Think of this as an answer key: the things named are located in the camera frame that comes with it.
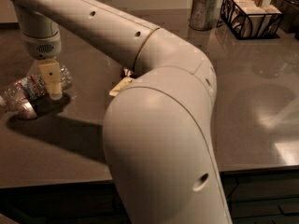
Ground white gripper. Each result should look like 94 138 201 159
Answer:
14 4 63 101

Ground dark container at corner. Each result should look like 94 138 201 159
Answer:
270 0 299 34

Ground metal tin cup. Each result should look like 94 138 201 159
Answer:
189 0 218 31

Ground packets in wire basket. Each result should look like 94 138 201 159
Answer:
227 0 282 38

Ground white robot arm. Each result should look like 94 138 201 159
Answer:
11 0 233 224

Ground clear plastic water bottle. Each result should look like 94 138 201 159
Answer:
0 64 74 112

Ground brown chips bag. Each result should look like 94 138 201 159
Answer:
109 68 137 97

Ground black wire basket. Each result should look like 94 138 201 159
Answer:
220 0 285 41

